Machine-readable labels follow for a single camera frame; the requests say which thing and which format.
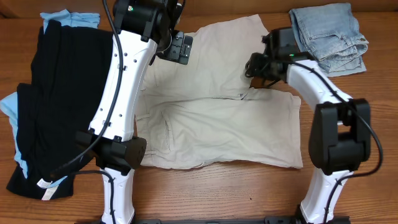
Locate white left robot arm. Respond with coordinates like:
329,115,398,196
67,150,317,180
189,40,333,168
75,0,193,223

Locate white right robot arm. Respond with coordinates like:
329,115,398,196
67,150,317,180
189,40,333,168
245,52,374,223

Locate folded light blue jeans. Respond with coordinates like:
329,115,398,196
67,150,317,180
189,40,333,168
289,3,369,77

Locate beige khaki shorts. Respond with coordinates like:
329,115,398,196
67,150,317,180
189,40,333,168
136,15,303,169

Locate black garment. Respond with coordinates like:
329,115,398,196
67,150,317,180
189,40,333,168
7,21,113,199

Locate light blue garment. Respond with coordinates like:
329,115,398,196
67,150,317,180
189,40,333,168
1,9,100,200

